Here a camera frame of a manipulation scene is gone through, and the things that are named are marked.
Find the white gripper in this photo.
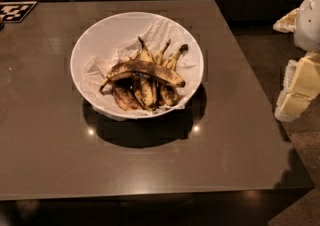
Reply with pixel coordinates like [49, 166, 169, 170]
[273, 0, 320, 99]

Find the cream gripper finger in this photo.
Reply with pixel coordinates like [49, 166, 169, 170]
[274, 91, 311, 122]

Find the overripe banana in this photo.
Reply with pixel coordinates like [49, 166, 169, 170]
[112, 81, 141, 111]
[134, 37, 157, 111]
[159, 44, 188, 106]
[99, 61, 186, 93]

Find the white bowl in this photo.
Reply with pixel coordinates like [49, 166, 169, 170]
[69, 11, 205, 121]

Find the black white fiducial marker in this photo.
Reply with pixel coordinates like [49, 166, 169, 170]
[0, 1, 37, 23]

